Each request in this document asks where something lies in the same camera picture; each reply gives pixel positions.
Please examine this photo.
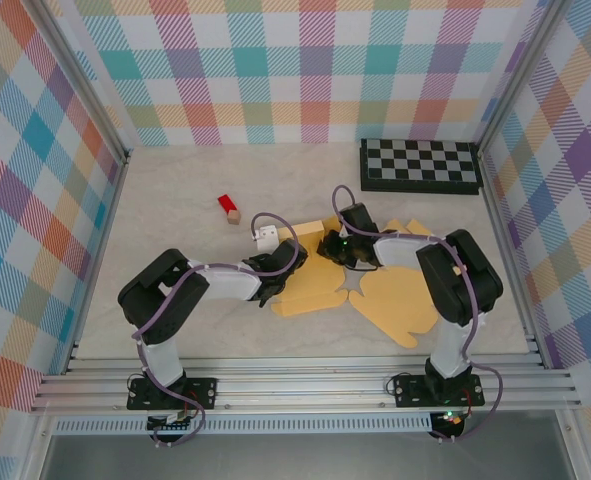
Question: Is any yellow paper box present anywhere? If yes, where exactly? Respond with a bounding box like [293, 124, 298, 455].
[270, 218, 359, 320]
[347, 217, 440, 350]

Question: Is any black grey chessboard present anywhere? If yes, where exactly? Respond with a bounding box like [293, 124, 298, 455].
[358, 138, 484, 197]

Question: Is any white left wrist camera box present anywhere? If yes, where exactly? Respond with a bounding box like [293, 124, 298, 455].
[251, 224, 280, 252]

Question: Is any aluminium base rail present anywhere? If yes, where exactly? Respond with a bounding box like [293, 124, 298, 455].
[29, 354, 584, 415]

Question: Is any aluminium side rail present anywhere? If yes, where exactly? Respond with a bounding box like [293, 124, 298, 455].
[478, 149, 547, 369]
[63, 152, 132, 375]

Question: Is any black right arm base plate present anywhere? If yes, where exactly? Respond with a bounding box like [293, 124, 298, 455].
[392, 374, 486, 408]

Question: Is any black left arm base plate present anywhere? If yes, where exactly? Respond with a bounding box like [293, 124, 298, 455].
[126, 377, 219, 412]

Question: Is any perforated metal cable tray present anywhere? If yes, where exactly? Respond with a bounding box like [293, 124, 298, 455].
[52, 417, 435, 435]

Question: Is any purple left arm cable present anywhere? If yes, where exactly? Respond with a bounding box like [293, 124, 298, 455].
[131, 212, 309, 448]

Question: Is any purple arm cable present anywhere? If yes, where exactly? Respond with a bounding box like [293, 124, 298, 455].
[131, 212, 309, 448]
[330, 185, 505, 444]

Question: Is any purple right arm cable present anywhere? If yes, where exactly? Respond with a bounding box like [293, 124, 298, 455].
[330, 185, 505, 444]

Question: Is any aluminium corner post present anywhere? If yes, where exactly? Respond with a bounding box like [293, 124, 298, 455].
[33, 0, 132, 166]
[476, 0, 574, 159]

